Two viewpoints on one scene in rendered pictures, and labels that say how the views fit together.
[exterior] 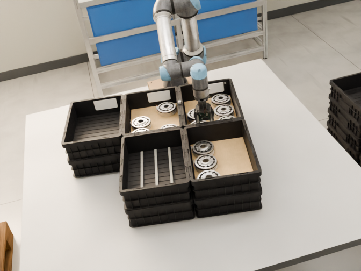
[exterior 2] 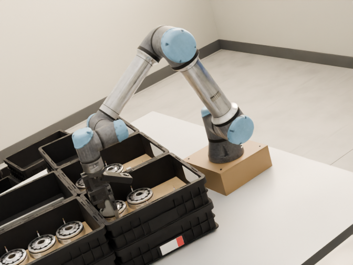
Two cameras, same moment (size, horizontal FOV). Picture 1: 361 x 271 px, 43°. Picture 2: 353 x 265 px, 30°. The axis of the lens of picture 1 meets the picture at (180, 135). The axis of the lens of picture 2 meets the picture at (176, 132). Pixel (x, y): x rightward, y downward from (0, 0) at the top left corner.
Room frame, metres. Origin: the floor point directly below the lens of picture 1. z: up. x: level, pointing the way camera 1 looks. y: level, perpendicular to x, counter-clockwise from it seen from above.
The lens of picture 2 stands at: (1.41, -2.22, 2.05)
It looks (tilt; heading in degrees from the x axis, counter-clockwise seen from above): 24 degrees down; 69
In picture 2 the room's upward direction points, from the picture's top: 16 degrees counter-clockwise
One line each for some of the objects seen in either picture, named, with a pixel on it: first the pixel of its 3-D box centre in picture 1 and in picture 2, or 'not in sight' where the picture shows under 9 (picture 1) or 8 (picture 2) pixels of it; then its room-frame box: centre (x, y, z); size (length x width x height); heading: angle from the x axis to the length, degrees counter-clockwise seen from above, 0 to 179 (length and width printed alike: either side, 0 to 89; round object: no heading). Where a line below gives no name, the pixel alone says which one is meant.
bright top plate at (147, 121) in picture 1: (141, 122); (111, 170); (2.02, 0.19, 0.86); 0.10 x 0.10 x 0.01
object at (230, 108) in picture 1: (223, 109); not in sight; (2.01, -0.25, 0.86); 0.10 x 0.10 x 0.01
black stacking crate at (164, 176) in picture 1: (155, 168); (24, 216); (1.62, 0.14, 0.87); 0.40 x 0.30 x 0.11; 179
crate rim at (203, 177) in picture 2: (209, 102); (142, 188); (2.02, -0.17, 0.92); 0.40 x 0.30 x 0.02; 179
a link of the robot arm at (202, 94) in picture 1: (201, 91); (92, 164); (1.88, -0.13, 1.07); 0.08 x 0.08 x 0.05
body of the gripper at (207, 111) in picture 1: (202, 106); (97, 184); (1.88, -0.13, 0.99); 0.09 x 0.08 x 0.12; 173
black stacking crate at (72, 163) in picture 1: (101, 143); not in sight; (2.03, 0.43, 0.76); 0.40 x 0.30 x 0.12; 179
